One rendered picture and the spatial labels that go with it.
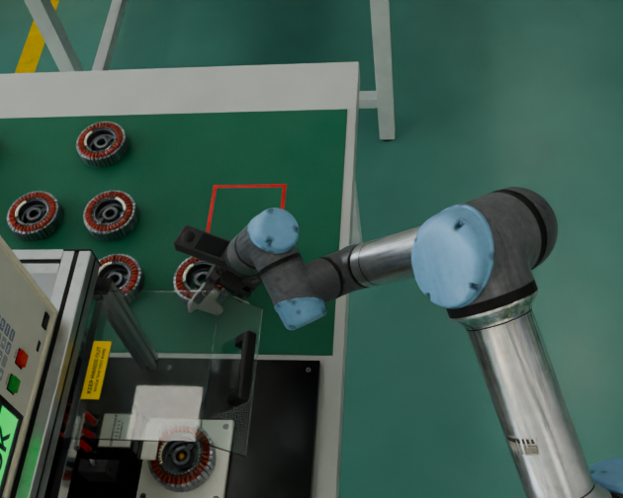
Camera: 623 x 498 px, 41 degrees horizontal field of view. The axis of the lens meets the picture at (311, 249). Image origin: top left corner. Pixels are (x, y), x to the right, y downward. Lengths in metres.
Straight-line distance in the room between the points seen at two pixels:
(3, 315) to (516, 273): 0.65
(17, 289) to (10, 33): 2.50
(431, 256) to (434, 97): 1.93
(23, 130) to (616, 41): 2.04
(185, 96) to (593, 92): 1.51
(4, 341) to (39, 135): 0.97
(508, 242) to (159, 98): 1.18
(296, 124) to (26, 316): 0.89
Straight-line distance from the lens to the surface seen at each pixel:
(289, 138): 1.86
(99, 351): 1.29
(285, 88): 1.97
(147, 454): 1.41
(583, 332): 2.46
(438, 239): 1.03
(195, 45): 3.26
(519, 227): 1.06
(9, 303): 1.16
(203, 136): 1.91
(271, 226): 1.32
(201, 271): 1.66
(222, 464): 1.48
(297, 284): 1.33
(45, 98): 2.14
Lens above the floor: 2.15
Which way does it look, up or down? 56 degrees down
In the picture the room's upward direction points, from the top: 12 degrees counter-clockwise
